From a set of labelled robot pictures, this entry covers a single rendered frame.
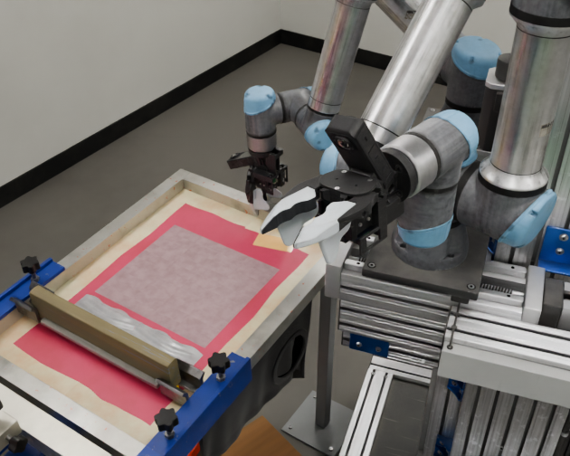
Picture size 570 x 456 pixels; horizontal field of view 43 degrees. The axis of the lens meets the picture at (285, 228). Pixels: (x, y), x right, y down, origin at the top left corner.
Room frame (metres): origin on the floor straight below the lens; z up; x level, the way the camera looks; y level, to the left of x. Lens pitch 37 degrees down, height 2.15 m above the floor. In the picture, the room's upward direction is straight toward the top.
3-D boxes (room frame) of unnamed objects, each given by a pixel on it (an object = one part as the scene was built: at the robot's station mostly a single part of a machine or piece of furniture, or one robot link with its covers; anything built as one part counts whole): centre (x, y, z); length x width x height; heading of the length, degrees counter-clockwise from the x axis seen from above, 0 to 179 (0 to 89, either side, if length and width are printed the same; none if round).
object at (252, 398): (1.22, 0.09, 0.77); 0.46 x 0.09 x 0.36; 147
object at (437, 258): (1.13, -0.29, 1.31); 0.15 x 0.15 x 0.10
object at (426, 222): (0.86, -0.19, 1.56); 0.11 x 0.08 x 0.11; 47
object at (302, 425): (1.68, -0.14, 0.48); 0.22 x 0.22 x 0.96; 57
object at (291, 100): (1.58, -0.04, 1.34); 0.11 x 0.11 x 0.08; 19
